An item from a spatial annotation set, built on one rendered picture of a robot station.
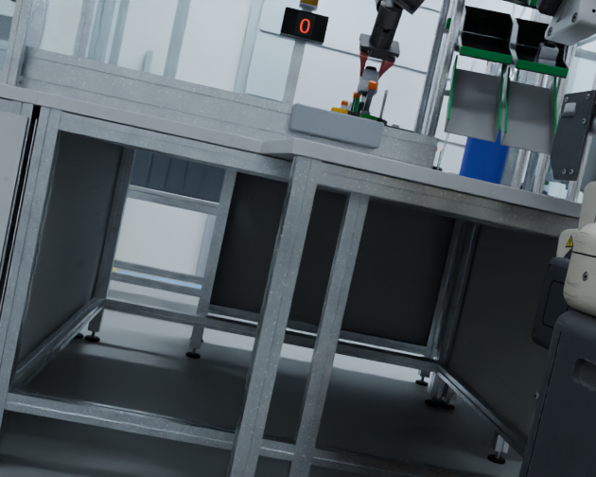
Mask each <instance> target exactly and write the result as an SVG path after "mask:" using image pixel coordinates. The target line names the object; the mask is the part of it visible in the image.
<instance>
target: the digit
mask: <svg viewBox="0 0 596 477"><path fill-rule="evenodd" d="M315 18H316V15H312V14H308V13H303V12H300V11H299V12H298V16H297V21H296V26H295V29H294V34H298V35H302V36H306V37H309V38H311V35H312V31H313V27H314V22H315Z"/></svg>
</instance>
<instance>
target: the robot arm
mask: <svg viewBox="0 0 596 477"><path fill-rule="evenodd" d="M424 1H425V0H375V3H376V7H377V18H376V21H375V24H374V27H373V30H372V34H371V35H367V34H363V33H361V34H360V36H359V41H360V43H359V59H360V71H359V75H360V76H361V75H362V72H363V70H364V67H365V64H366V62H367V58H368V57H371V58H375V59H380V60H382V62H381V65H380V68H379V72H380V74H379V79H380V78H381V77H382V75H383V74H384V73H385V72H386V71H387V70H388V69H390V68H391V67H392V66H393V65H394V62H395V57H396V58H398V57H399V54H400V50H399V42H397V41H393V39H394V36H395V33H396V30H397V27H398V24H399V21H400V18H401V15H402V12H403V9H404V10H405V11H407V12H408V13H409V14H411V15H413V14H414V13H415V12H416V11H417V9H418V8H419V7H420V6H421V5H422V4H423V3H424ZM561 2H562V0H538V1H537V2H536V7H537V9H538V11H539V12H540V13H542V14H545V15H549V16H551V17H553V16H554V14H555V13H556V11H557V10H558V8H559V6H560V4H561Z"/></svg>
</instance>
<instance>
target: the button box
mask: <svg viewBox="0 0 596 477"><path fill-rule="evenodd" d="M383 128H384V123H383V122H381V121H380V122H378V121H375V120H373V119H368V118H363V117H357V116H353V115H347V114H344V113H339V112H334V111H328V110H325V109H320V108H316V107H312V106H307V105H304V104H300V103H296V104H295V105H294V106H293V110H292V114H291V119H290V124H289V130H290V131H292V132H297V133H304V134H308V135H313V136H317V137H321V138H325V139H330V140H334V141H339V142H343V143H347V144H351V145H356V146H360V147H364V148H368V149H378V148H379V145H380V140H381V136H382V132H383Z"/></svg>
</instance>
